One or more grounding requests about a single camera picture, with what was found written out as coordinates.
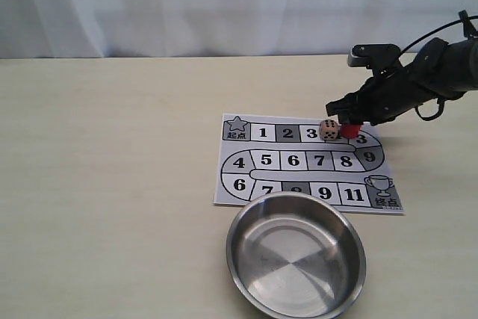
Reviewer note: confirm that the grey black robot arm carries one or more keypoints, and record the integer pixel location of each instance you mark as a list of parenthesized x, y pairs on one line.
[(467, 65)]

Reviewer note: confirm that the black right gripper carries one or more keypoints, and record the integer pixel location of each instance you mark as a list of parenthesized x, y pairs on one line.
[(437, 72)]

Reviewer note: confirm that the red cylinder game piece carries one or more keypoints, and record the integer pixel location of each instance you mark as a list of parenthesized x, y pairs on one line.
[(350, 130)]

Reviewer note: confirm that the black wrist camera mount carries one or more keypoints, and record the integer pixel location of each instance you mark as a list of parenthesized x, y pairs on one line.
[(382, 57)]

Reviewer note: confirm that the printed paper game board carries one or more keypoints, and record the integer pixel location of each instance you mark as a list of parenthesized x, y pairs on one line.
[(260, 155)]

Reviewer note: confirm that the white backdrop curtain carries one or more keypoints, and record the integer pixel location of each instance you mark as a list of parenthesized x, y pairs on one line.
[(187, 28)]

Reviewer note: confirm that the wooden die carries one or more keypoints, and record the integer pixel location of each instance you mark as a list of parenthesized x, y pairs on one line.
[(329, 130)]

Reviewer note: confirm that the stainless steel bowl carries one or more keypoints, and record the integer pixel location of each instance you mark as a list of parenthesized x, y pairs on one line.
[(292, 255)]

